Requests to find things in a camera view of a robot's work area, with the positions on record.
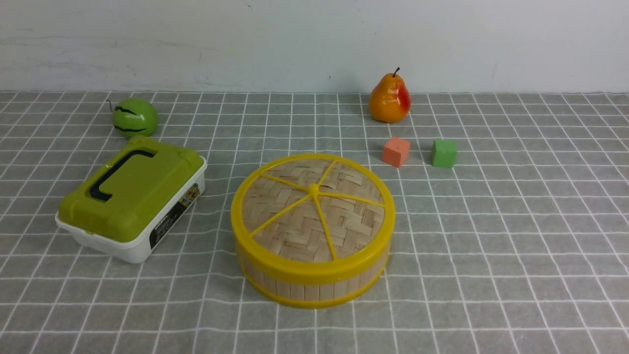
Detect yellow bamboo steamer lid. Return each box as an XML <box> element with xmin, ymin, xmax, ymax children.
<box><xmin>230</xmin><ymin>154</ymin><xmax>396</xmax><ymax>285</ymax></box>

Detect grey checked tablecloth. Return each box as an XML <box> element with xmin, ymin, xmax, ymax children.
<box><xmin>0</xmin><ymin>90</ymin><xmax>629</xmax><ymax>354</ymax></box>

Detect green foam cube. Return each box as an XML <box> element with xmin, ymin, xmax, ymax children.
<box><xmin>431</xmin><ymin>139</ymin><xmax>457</xmax><ymax>168</ymax></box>

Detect green toy melon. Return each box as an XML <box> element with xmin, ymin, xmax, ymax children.
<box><xmin>107</xmin><ymin>98</ymin><xmax>159</xmax><ymax>139</ymax></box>

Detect orange foam cube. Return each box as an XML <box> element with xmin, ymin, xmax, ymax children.
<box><xmin>381</xmin><ymin>136</ymin><xmax>411</xmax><ymax>169</ymax></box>

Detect yellow bamboo steamer basket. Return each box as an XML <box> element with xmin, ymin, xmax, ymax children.
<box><xmin>236</xmin><ymin>244</ymin><xmax>391</xmax><ymax>309</ymax></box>

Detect orange toy pear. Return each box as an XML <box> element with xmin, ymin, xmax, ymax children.
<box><xmin>368</xmin><ymin>67</ymin><xmax>411</xmax><ymax>124</ymax></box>

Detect green lidded white storage box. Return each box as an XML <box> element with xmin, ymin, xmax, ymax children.
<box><xmin>55</xmin><ymin>135</ymin><xmax>207</xmax><ymax>264</ymax></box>

